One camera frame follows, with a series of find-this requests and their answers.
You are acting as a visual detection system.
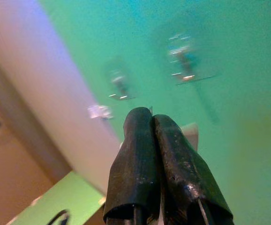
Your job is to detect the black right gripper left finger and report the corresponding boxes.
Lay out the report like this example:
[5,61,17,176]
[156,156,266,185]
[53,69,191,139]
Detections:
[102,107,162,225]

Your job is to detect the green table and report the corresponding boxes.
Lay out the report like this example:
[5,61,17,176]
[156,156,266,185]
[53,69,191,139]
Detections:
[8,170,106,225]

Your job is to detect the white wall sticker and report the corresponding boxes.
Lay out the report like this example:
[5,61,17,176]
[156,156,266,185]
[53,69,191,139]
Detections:
[87,105,114,120]

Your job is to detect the white key tag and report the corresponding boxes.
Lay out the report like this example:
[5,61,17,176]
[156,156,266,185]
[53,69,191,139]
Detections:
[180,122,200,151]

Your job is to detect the large metal wall hook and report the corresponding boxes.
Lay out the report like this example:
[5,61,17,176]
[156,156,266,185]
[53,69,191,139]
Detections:
[167,32,218,85]

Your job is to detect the black cable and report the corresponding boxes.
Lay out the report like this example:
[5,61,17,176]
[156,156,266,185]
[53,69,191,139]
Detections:
[46,209,70,225]

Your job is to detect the small metal wall hook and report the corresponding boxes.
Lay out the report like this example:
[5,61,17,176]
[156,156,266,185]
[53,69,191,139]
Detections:
[107,67,136,101]

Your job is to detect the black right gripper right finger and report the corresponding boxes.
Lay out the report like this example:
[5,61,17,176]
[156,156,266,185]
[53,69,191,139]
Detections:
[153,114,235,225]

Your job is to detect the brown wooden door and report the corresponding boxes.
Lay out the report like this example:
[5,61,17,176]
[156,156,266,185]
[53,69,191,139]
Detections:
[0,56,72,225]

